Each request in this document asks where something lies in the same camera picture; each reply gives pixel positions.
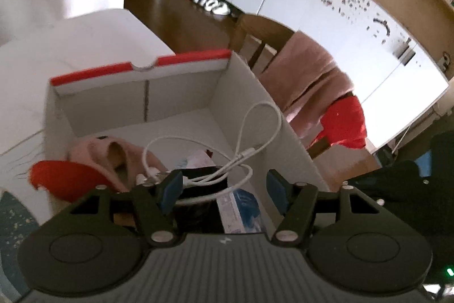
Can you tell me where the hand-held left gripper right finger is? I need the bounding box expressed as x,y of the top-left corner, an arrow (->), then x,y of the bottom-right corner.
266,169 -> 387,249

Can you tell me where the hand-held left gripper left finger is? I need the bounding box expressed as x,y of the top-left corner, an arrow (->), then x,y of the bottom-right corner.
69,170 -> 185,247

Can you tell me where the black cloth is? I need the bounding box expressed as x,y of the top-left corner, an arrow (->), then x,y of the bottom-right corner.
174,164 -> 229,234

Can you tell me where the blue printed carton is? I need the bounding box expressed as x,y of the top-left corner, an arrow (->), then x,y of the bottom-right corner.
216,187 -> 264,235

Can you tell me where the white charging cable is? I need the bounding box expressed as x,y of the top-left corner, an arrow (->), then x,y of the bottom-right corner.
136,101 -> 283,207

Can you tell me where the white cardboard box red trim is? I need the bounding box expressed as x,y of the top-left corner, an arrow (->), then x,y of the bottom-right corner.
43,49 -> 332,236

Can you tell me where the red garment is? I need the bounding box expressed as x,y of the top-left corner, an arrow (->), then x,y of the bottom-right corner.
29,159 -> 125,203

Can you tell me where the white paper card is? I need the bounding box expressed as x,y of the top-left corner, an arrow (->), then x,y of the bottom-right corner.
184,148 -> 214,170

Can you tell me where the red cloth on chair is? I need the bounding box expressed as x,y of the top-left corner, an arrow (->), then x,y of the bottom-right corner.
311,93 -> 368,150

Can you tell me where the pink fringed scarf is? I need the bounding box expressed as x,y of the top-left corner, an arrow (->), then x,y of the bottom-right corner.
258,31 -> 355,139

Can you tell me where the wooden dining chair black cushion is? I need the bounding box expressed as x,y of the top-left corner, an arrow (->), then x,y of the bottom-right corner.
230,14 -> 371,160

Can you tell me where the white wall cabinet unit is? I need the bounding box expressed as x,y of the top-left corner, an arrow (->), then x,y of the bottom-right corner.
164,0 -> 450,149

